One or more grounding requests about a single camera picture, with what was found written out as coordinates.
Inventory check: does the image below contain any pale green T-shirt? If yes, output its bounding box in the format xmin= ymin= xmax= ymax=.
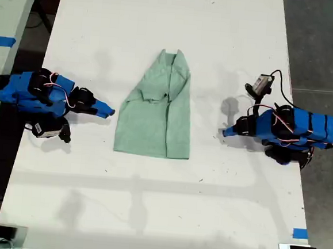
xmin=112 ymin=44 xmax=199 ymax=161

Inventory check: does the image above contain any long blue tape strip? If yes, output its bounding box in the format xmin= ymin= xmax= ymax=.
xmin=0 ymin=36 xmax=17 ymax=48

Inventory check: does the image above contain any pale side table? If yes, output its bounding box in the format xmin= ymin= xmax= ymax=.
xmin=0 ymin=0 xmax=41 ymax=162

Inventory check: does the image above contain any short blue tape strip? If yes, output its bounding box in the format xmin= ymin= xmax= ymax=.
xmin=292 ymin=227 xmax=309 ymax=240

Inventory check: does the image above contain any black camera stalk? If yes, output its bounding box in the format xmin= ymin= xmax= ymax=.
xmin=55 ymin=117 xmax=73 ymax=144
xmin=242 ymin=83 xmax=265 ymax=108

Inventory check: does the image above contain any grey camera box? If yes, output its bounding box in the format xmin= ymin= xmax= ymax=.
xmin=252 ymin=74 xmax=275 ymax=95
xmin=32 ymin=119 xmax=62 ymax=140

